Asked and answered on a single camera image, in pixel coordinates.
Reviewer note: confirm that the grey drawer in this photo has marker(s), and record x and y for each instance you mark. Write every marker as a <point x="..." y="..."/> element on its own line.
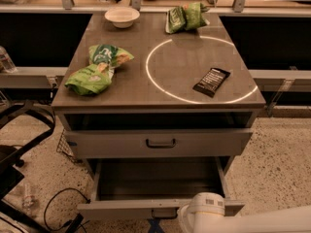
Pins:
<point x="153" y="188"/>
<point x="158" y="143"/>

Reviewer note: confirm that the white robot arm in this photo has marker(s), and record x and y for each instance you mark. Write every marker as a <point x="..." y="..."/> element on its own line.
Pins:
<point x="205" y="213"/>

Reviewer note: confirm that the grey drawer cabinet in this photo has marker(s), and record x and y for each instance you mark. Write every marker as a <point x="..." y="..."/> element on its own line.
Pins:
<point x="153" y="91"/>

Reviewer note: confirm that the grey top drawer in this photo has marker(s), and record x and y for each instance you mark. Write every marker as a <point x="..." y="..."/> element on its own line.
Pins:
<point x="158" y="143"/>

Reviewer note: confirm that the black snack bar packet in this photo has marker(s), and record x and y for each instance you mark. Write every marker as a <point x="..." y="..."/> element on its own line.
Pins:
<point x="211" y="81"/>

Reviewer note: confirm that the green chip bag front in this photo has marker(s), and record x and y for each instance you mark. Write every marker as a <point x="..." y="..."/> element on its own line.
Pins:
<point x="97" y="76"/>

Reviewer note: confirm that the green chip bag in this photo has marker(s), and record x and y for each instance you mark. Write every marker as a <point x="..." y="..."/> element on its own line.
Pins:
<point x="97" y="76"/>
<point x="186" y="17"/>

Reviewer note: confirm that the white bowl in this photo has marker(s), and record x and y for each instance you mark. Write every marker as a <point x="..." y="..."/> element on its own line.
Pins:
<point x="122" y="17"/>

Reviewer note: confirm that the green chip bag rear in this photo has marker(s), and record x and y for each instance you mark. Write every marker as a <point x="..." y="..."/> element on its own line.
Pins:
<point x="186" y="17"/>

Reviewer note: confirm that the clear plastic bottle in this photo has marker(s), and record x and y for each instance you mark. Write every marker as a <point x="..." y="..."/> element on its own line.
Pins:
<point x="6" y="61"/>

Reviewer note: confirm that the black chair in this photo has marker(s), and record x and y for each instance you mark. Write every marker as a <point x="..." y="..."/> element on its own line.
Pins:
<point x="11" y="156"/>

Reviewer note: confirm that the black wire basket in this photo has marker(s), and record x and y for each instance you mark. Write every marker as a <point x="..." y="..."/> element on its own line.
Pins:
<point x="64" y="149"/>

